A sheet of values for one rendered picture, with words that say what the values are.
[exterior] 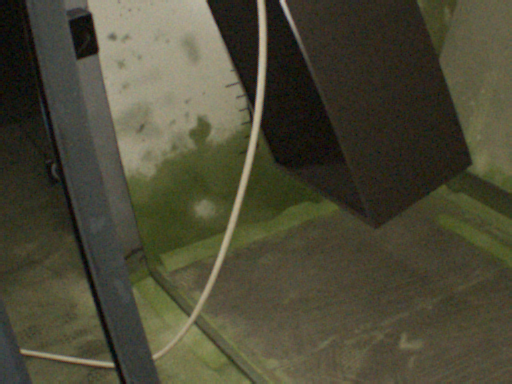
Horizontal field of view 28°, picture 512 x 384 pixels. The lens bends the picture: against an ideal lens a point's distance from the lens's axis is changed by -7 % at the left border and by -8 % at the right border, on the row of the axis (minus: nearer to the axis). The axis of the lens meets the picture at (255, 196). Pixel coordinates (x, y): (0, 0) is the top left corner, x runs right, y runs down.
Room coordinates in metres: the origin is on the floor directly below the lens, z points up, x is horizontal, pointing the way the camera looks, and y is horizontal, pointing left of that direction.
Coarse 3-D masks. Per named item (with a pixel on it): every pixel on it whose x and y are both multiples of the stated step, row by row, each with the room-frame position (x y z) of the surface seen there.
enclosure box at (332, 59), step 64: (256, 0) 3.11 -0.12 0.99; (320, 0) 2.52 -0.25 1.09; (384, 0) 2.58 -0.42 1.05; (256, 64) 3.09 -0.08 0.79; (320, 64) 2.50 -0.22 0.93; (384, 64) 2.57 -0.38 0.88; (320, 128) 3.15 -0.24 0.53; (384, 128) 2.56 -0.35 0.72; (448, 128) 2.63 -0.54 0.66; (320, 192) 2.82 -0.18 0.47; (384, 192) 2.55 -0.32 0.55
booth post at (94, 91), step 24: (72, 0) 3.43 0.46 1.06; (96, 72) 3.44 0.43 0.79; (96, 96) 3.44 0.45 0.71; (96, 120) 3.43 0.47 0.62; (96, 144) 3.42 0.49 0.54; (120, 168) 3.44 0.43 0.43; (120, 192) 3.44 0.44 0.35; (120, 216) 3.43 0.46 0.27; (120, 240) 3.42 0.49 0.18; (144, 264) 3.44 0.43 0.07
